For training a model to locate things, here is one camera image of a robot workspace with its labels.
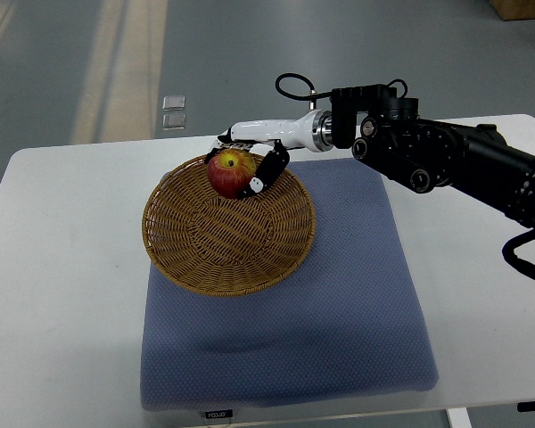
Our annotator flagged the blue grey cushion mat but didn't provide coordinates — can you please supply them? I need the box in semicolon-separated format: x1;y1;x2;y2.
140;159;438;411

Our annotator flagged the white table leg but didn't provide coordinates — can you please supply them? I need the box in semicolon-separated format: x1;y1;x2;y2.
446;407;473;428

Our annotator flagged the red yellow apple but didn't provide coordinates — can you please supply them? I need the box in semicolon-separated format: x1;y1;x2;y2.
207;149;256;199

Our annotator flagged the wooden box corner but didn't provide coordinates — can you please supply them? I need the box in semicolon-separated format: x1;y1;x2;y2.
490;0;535;21

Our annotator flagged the black table label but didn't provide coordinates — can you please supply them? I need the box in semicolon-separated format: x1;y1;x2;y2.
204;409;234;420

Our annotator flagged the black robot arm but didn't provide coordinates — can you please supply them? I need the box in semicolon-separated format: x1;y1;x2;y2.
330;85;535;228

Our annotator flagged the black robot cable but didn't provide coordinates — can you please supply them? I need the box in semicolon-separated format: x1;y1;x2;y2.
501;229;535;284

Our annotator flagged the upper metal floor plate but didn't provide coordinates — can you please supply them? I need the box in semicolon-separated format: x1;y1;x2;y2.
162;95;185;111

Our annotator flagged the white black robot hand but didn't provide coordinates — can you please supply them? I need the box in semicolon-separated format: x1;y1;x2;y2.
204;110;333;200

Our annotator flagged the metal floor plate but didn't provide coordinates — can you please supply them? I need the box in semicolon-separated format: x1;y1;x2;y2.
162;95;185;111
161;113;186;130

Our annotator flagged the brown wicker basket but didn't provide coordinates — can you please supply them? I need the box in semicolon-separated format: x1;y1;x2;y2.
142;156;316;297

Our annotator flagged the lower metal floor plate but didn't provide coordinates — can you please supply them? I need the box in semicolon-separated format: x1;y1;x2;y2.
161;113;186;130

